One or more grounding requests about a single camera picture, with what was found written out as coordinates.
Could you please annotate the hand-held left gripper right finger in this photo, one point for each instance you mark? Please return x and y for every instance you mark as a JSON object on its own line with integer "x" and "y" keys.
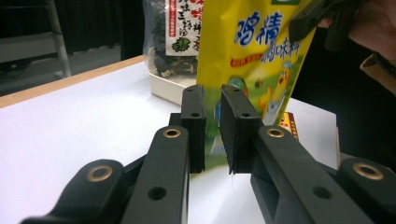
{"x": 239, "y": 130}

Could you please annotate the yellow seasoning pouch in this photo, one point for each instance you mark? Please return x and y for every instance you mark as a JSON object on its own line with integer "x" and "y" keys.
{"x": 249, "y": 56}

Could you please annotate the clear bag of dried seaweed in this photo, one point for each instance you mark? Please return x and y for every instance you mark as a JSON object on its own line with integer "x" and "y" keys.
{"x": 180, "y": 31}

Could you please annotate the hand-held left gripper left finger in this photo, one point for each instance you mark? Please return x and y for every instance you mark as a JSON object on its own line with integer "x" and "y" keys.
{"x": 193, "y": 124}

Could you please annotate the small brown yellow packet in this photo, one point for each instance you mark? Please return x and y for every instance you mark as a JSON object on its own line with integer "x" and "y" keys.
{"x": 288, "y": 124}

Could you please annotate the white table mat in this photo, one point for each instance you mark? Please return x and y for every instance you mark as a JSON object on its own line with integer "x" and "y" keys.
{"x": 77, "y": 124}

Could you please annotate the white plastic container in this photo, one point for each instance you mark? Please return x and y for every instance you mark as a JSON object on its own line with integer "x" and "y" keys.
{"x": 165, "y": 88}

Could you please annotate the grey metal stand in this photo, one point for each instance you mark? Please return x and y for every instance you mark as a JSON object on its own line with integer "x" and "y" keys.
{"x": 59, "y": 46}

